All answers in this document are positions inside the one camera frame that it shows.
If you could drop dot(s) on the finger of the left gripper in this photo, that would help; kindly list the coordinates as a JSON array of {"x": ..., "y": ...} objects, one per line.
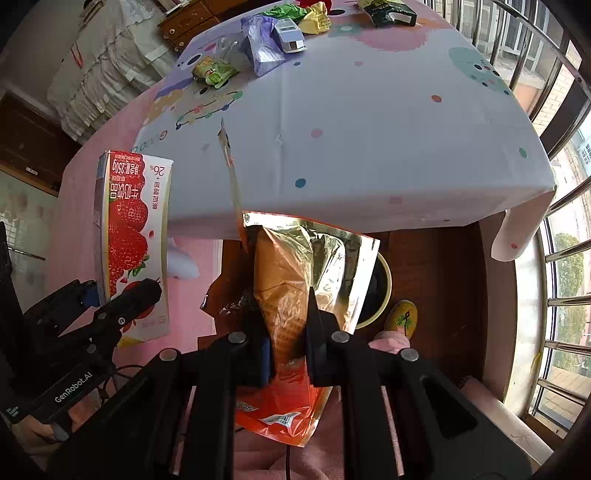
[
  {"x": 126, "y": 307},
  {"x": 65, "y": 304}
]

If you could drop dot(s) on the cartoon printed tablecloth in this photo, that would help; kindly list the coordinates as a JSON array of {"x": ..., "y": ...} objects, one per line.
[{"x": 331, "y": 135}]

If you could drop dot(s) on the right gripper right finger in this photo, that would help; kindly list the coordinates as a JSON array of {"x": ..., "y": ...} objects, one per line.
[{"x": 319, "y": 327}]

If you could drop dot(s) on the purple snack bag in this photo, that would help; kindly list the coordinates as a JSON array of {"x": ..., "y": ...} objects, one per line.
[{"x": 264, "y": 52}]

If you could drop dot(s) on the dark green Dubai box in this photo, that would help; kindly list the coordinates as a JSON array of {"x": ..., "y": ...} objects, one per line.
[{"x": 384, "y": 13}]

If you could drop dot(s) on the strawberry milk carton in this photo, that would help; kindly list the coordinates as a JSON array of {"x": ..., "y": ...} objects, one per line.
[{"x": 130, "y": 235}]

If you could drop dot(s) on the orange foil snack bag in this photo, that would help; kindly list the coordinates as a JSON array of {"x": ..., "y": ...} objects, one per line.
[{"x": 265, "y": 289}]

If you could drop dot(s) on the cream rimmed trash bin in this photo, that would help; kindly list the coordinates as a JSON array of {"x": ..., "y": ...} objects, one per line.
[{"x": 378, "y": 295}]

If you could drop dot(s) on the wooden desk with drawers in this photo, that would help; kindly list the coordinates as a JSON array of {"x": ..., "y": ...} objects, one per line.
[{"x": 191, "y": 18}]

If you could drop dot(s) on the pink bed sheet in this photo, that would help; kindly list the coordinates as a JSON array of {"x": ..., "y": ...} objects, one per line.
[{"x": 71, "y": 247}]

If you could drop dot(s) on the green snack wrapper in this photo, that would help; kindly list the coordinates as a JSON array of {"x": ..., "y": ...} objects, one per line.
[{"x": 213, "y": 72}]

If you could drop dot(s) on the brown wooden door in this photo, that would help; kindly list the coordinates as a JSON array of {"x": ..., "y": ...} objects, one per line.
[{"x": 34, "y": 149}]

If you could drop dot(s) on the yellow crumpled wrapper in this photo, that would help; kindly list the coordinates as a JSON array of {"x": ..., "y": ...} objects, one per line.
[{"x": 316, "y": 18}]

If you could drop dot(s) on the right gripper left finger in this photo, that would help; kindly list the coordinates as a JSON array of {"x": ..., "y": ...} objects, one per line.
[{"x": 258, "y": 362}]

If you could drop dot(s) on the white ruffled cloth cover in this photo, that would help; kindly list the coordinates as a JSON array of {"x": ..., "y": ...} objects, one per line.
[{"x": 118, "y": 55}]

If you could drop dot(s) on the green paper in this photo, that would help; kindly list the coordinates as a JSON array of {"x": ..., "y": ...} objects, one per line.
[{"x": 287, "y": 11}]

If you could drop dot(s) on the right yellow slipper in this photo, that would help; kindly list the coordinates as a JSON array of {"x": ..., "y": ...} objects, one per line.
[{"x": 403, "y": 318}]

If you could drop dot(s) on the metal window grille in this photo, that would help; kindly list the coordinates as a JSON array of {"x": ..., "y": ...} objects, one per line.
[{"x": 485, "y": 159}]

